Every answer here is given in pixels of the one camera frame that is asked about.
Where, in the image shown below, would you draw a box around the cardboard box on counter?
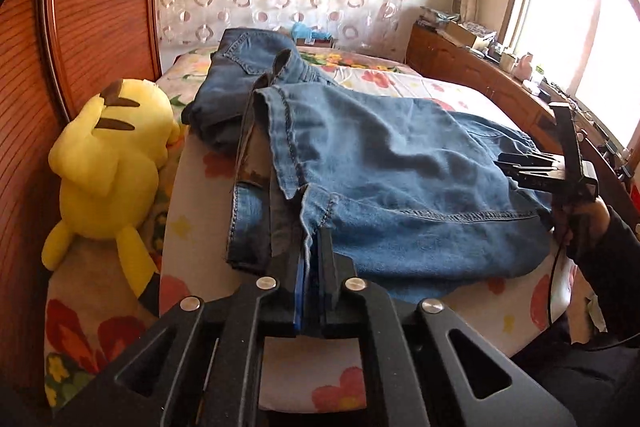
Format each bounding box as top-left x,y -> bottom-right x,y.
442,22 -> 497,52

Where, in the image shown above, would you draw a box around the pink figurine on counter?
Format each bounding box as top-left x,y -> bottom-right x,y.
512,53 -> 533,82

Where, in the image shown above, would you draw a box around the wooden cabinet counter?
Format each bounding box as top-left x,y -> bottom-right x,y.
405,24 -> 639,227

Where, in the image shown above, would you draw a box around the window with wooden frame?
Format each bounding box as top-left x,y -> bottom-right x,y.
504,0 -> 639,147

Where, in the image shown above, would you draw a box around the yellow pikachu plush toy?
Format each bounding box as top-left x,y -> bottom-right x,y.
41,79 -> 180,317

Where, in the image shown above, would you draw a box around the blue item behind bed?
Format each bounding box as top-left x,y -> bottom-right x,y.
291,22 -> 332,42

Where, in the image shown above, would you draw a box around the blue denim jeans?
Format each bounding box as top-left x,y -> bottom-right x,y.
183,28 -> 550,303

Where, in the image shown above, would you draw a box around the wooden louvered wardrobe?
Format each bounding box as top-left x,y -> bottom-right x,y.
1,0 -> 160,390

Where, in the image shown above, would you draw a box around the right hand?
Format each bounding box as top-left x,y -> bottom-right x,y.
552,196 -> 611,246

